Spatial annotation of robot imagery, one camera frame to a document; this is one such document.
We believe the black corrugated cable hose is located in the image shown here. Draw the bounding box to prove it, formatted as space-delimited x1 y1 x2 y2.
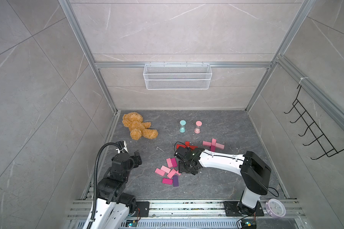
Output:
85 142 124 229

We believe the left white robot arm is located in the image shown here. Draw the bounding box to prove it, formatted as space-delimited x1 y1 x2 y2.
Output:
83 151 142 229

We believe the white wire mesh basket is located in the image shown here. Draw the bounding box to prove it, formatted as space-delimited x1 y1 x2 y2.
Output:
143 64 212 90

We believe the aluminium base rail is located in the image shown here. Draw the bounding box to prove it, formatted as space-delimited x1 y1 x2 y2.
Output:
64 198 307 229

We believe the teal sand timer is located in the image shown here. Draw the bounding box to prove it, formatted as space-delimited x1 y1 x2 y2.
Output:
179 120 186 133

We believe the black wire hook rack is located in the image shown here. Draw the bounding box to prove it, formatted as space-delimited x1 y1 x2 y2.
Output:
284 85 344 160

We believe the brown teddy bear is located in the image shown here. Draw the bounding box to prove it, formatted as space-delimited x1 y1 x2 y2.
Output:
122 112 159 140

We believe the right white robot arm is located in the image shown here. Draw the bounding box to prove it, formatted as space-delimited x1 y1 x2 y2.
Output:
174 147 271 216

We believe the purple block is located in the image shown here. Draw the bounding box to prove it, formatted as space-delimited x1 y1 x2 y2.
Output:
173 175 179 187

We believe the light pink block tilted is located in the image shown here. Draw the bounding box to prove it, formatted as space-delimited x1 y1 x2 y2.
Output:
161 166 171 174

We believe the pink block carried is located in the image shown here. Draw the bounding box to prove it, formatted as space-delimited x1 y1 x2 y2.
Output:
203 141 212 147
216 143 225 149

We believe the light pink block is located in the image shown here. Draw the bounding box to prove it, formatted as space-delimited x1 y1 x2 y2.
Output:
211 138 217 147
161 166 171 174
166 158 173 168

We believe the pink sand timer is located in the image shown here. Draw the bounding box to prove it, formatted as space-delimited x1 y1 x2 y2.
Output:
194 121 202 134

